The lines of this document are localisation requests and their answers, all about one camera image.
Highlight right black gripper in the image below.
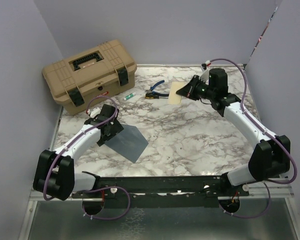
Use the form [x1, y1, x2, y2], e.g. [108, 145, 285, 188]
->
[176, 75, 216, 101]

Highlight cream paper letter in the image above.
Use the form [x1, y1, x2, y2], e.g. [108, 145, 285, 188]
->
[167, 81, 187, 105]

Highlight grey paper envelope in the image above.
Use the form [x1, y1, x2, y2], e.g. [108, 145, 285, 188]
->
[105, 124, 148, 163]

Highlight green white glue stick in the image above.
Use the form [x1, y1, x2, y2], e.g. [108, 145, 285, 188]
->
[123, 92, 136, 101]

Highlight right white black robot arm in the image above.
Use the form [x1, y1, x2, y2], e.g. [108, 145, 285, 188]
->
[175, 68, 291, 196]

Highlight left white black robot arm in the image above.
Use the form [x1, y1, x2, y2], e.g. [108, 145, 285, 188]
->
[33, 104, 124, 201]

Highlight tan plastic toolbox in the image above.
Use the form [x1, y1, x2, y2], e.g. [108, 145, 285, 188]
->
[42, 39, 137, 116]

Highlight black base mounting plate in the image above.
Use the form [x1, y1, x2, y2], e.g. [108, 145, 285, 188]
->
[72, 175, 249, 208]

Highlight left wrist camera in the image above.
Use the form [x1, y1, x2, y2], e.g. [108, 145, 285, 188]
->
[86, 107, 101, 118]

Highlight blue handled pliers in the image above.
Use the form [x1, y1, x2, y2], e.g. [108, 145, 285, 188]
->
[145, 80, 165, 93]

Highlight aluminium frame rail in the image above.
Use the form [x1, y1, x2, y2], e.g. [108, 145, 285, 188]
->
[33, 176, 294, 201]

